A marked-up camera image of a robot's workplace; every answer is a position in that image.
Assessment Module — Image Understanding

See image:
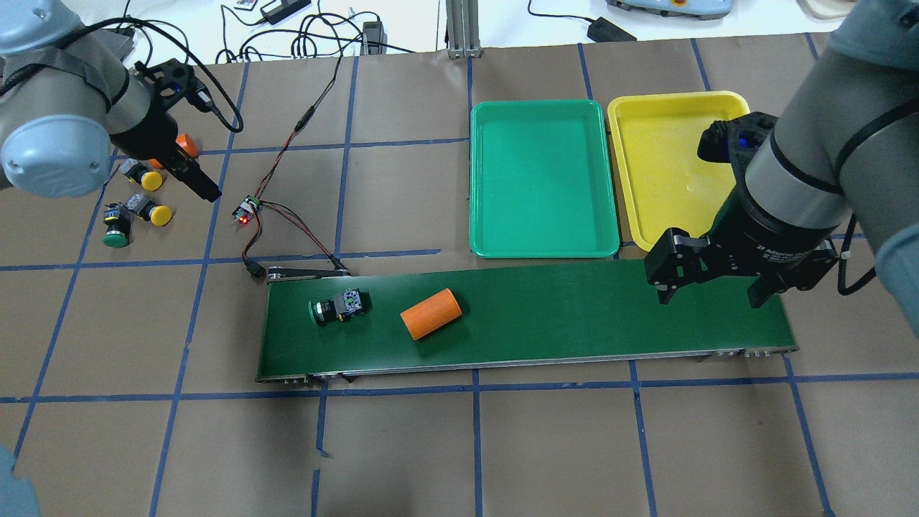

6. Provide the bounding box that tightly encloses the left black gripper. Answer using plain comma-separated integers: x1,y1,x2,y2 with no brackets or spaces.
115,108,221,202

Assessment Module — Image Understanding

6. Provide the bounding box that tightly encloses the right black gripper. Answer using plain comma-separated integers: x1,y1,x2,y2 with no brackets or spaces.
643,194,839,309

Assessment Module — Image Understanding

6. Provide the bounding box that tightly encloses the yellow push button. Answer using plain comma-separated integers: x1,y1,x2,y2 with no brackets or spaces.
124,192,173,227
118,158,164,191

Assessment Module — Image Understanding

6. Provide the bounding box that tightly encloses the green push button dark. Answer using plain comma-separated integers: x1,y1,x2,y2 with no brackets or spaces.
307,289,372,327

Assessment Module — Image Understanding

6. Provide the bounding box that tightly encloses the plain orange cylinder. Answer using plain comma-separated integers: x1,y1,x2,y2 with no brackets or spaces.
400,288,462,341

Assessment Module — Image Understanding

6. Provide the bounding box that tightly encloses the orange cylinder with numbers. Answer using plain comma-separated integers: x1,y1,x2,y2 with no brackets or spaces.
148,132,200,169

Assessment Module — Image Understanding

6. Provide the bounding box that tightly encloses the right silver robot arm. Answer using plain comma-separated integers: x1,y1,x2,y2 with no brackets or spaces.
644,1,918,330

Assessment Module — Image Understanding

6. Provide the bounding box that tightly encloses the yellow plastic tray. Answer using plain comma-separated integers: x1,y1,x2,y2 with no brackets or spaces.
607,90,750,252

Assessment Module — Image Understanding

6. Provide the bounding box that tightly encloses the green conveyor belt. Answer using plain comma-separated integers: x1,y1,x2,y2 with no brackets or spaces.
255,261,798,383

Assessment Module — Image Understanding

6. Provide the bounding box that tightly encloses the green plastic tray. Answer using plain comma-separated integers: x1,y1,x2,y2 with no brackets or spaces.
469,99,621,259

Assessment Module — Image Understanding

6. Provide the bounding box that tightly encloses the black power adapter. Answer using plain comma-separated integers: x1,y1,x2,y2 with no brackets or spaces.
587,17,637,42

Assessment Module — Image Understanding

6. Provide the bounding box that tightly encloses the red black wire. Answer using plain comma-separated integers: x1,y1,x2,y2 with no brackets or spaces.
241,54,353,281

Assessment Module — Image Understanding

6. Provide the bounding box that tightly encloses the aluminium frame post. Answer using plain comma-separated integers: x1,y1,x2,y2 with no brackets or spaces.
445,0,482,60

